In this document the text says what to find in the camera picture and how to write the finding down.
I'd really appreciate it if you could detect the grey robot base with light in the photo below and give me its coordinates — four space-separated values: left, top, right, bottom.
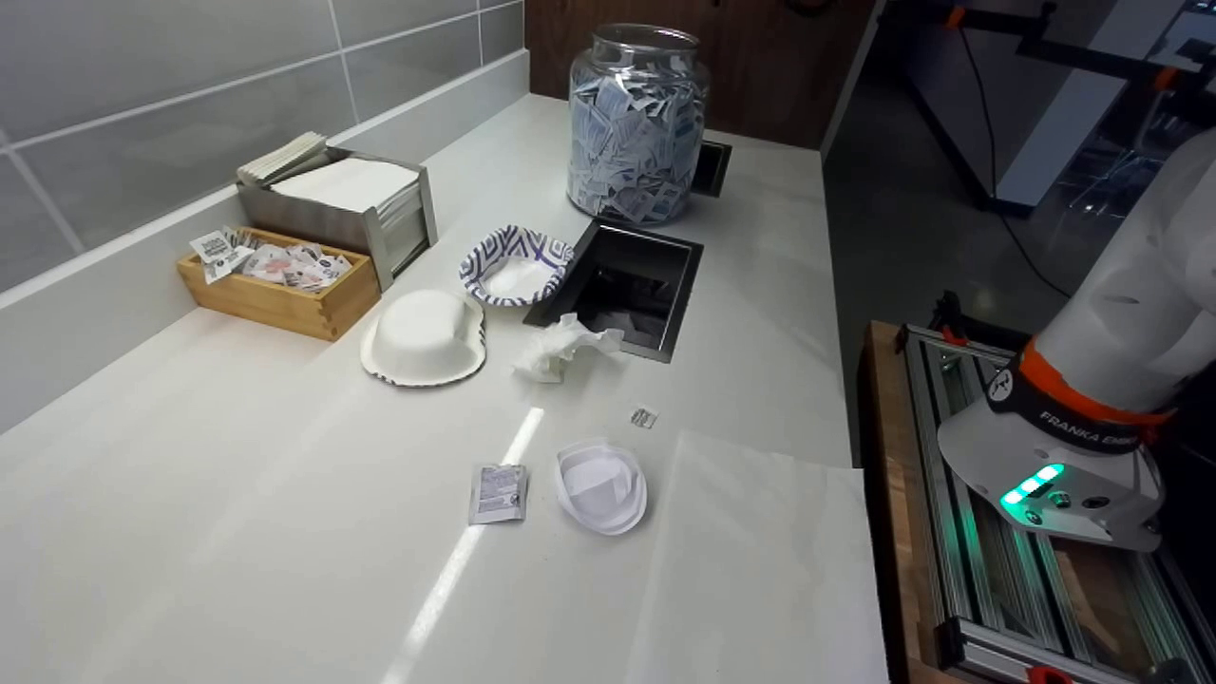
933 393 1169 556

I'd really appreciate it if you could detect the black counter trash opening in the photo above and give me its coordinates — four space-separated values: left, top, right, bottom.
519 218 707 364

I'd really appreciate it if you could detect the grey sachet packet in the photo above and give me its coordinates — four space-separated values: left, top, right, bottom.
462 461 533 527

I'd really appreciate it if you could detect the black counter outlet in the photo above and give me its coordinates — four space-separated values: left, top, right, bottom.
688 132 737 200

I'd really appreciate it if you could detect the glass jar of sachets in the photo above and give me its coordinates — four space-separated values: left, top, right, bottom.
562 20 713 233

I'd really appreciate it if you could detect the wooden sachet box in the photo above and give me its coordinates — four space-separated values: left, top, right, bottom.
176 224 384 346

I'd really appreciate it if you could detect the grey printed sachet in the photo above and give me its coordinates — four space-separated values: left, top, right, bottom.
186 224 256 284

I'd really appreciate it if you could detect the crumpled white tissue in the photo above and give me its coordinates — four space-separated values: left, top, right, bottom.
509 312 631 388

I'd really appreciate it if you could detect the white plastic lid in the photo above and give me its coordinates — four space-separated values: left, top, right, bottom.
551 437 653 541

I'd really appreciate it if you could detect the white paper bowl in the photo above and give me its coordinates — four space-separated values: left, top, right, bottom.
358 284 491 393

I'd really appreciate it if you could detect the metal napkin dispenser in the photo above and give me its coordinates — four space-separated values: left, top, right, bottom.
230 131 442 290

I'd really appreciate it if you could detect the white paper sheet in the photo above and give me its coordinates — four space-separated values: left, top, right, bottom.
624 425 893 684

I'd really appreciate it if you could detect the white napkin stack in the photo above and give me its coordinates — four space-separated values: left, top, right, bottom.
268 152 422 218

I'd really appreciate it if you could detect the pink sachets pile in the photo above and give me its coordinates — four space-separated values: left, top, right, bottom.
240 241 352 298

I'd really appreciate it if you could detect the wooden mounting board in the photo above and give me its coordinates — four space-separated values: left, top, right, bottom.
862 314 974 684

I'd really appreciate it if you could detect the white background panel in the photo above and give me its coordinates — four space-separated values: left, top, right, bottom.
993 0 1189 213

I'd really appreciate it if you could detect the black floor cable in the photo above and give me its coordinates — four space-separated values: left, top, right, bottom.
954 24 1079 299

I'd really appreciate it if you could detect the aluminium extrusion frame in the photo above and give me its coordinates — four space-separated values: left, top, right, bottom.
902 319 1216 684

